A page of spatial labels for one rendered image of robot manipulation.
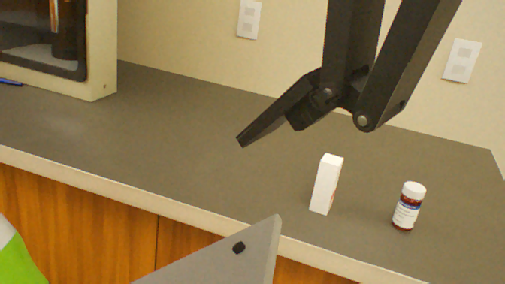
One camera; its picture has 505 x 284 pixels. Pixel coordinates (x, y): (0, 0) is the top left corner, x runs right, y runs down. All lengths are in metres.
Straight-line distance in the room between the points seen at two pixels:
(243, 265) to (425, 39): 0.15
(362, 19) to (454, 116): 1.22
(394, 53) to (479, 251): 0.73
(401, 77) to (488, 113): 1.23
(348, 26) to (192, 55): 1.34
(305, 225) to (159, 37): 0.97
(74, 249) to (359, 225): 0.61
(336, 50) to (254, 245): 0.13
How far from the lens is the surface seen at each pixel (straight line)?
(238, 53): 1.43
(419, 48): 0.17
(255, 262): 0.24
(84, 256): 1.04
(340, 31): 0.18
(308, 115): 0.21
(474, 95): 1.38
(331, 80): 0.19
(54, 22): 1.13
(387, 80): 0.17
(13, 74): 1.36
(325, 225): 0.78
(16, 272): 0.22
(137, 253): 0.94
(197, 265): 0.29
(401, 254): 0.78
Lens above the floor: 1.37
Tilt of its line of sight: 24 degrees down
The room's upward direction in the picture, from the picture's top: 9 degrees clockwise
